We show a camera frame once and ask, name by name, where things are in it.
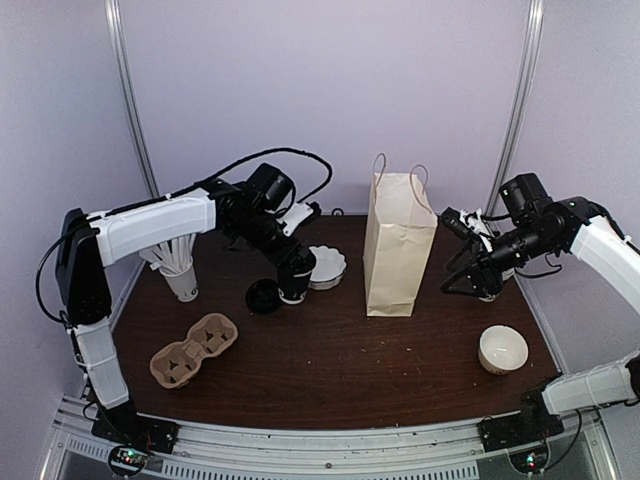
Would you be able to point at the kraft paper takeout bag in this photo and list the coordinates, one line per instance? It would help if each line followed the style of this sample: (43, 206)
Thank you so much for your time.
(400, 232)

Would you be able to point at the black white paper coffee cup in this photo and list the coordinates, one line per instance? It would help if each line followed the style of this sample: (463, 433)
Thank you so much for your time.
(292, 288)

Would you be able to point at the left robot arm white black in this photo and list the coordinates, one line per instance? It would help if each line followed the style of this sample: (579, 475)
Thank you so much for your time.
(89, 243)

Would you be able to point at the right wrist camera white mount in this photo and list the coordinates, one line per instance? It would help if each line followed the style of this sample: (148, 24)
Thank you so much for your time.
(468, 225)

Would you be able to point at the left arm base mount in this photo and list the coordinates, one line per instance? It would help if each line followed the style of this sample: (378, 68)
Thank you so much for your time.
(136, 439)

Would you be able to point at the aluminium front rail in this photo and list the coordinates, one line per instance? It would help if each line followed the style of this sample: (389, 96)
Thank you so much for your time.
(451, 450)

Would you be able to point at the cardboard two-cup carrier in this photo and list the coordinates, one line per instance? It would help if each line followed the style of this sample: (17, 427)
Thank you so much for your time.
(178, 362)

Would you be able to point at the left aluminium frame post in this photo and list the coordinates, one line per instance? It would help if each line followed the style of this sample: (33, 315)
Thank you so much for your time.
(118, 41)

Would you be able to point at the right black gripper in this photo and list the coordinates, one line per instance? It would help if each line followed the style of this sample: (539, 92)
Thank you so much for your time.
(479, 262)

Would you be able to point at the paper cup holding straws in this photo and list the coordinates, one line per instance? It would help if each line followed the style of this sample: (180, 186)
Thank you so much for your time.
(184, 284)

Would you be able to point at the stack of black lids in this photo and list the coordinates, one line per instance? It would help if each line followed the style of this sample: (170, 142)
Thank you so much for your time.
(262, 297)

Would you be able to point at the black plastic cup lid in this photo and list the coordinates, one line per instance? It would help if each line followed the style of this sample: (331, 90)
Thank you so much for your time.
(297, 267)

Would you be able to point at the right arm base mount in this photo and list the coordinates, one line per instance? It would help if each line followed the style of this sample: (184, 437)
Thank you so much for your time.
(524, 435)

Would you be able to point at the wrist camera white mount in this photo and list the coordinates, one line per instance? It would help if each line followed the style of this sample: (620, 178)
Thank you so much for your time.
(299, 214)
(468, 225)

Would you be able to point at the stack of paper cups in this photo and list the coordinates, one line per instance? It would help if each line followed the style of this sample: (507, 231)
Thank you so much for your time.
(494, 283)

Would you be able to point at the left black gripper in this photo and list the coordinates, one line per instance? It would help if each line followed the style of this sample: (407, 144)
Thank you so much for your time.
(292, 245)

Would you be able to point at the aluminium frame post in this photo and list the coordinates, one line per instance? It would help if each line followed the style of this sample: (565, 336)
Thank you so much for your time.
(118, 41)
(527, 68)

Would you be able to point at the white scalloped dish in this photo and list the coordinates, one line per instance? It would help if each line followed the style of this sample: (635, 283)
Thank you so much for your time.
(329, 270)

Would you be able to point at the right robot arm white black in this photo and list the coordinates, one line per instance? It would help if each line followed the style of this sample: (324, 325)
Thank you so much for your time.
(543, 226)

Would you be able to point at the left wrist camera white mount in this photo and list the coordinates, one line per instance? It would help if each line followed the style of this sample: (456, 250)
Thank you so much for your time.
(299, 214)

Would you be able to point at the white ceramic bowl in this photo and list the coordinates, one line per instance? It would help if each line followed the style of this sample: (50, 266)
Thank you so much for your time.
(502, 350)

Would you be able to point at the wrapped white straws bundle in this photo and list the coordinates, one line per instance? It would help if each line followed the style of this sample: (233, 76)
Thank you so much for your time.
(173, 257)

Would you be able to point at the right aluminium frame post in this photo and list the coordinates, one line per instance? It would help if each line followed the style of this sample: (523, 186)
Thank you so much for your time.
(527, 68)

